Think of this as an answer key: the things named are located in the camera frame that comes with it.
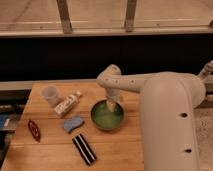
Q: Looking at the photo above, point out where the clear plastic cup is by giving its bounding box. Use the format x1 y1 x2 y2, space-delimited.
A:
41 86 60 107

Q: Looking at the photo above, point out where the dark red oval object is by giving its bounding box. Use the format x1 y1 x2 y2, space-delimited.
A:
28 120 41 142

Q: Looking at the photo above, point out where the wooden table top board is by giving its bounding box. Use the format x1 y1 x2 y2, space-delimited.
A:
1 82 143 171

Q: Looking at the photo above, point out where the metal window post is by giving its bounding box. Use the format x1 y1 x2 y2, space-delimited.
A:
56 0 72 34
124 0 137 32

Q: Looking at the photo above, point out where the right metal window post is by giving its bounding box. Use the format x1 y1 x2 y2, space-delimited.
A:
124 0 137 32

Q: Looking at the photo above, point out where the green ceramic bowl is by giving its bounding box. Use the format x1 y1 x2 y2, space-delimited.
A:
91 100 124 131

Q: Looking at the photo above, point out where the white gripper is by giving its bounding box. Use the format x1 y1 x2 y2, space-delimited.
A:
106 88 122 112

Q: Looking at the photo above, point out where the left metal window post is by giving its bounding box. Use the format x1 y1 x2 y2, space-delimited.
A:
56 0 72 34

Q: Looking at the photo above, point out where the white tube bottle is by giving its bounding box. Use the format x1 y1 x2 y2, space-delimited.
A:
54 91 82 118

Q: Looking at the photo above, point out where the blue object at left edge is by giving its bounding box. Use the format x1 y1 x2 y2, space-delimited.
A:
0 115 10 132

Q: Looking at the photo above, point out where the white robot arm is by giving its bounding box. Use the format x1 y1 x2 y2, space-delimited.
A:
97 60 213 171

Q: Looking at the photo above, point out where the black white striped case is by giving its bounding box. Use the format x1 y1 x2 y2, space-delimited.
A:
72 134 97 166

